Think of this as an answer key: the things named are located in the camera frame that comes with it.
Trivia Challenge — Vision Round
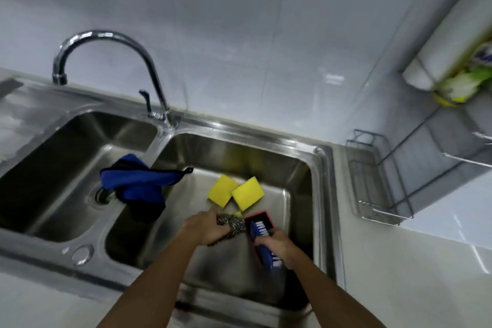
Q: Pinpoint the person's left hand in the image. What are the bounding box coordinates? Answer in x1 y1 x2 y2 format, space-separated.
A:
182 206 236 246

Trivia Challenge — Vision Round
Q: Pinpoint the person's right hand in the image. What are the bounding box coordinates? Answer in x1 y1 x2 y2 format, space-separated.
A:
255 229 306 271

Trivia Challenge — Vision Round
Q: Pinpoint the blue scrub brush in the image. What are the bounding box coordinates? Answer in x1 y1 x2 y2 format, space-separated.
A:
250 220 284 271

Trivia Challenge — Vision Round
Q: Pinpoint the steel wool scourer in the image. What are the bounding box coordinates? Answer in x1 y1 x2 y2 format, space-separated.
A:
216 213 247 239

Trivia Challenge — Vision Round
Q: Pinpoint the person's right forearm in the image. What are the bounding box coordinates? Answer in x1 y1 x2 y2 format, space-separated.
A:
288 259 386 328

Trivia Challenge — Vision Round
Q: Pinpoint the person's left forearm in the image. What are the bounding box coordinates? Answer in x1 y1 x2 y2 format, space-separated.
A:
97 233 200 328

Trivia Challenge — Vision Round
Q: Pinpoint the red and black sponge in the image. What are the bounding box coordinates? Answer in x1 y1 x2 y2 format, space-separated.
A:
244 209 276 242

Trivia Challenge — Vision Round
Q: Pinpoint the yellow sponge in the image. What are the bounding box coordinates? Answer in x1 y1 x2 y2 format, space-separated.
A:
208 175 240 209
231 176 265 211

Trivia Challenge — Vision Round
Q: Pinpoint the stainless steel double sink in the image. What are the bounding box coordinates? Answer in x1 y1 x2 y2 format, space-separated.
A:
0 67 346 328

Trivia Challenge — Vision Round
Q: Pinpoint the blue and black cloth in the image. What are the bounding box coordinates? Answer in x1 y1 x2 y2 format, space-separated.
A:
99 153 194 224

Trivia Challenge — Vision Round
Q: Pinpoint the sink drain strainer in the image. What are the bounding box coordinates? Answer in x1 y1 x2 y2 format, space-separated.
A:
93 185 116 206

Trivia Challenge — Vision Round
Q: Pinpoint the chrome faucet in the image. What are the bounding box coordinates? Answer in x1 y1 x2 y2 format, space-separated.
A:
52 30 181 130

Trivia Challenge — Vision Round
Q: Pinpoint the green and yellow packet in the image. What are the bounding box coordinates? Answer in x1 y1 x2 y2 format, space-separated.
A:
434 40 492 108

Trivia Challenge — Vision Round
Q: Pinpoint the white paper towel roll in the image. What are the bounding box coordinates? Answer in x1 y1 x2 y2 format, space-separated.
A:
402 0 492 91

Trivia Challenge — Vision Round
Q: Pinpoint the wire dish rack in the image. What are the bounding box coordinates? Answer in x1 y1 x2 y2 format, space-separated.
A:
346 129 415 227

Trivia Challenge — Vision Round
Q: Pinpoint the wall-mounted wire shelf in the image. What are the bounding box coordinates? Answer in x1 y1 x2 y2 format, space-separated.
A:
375 86 492 217

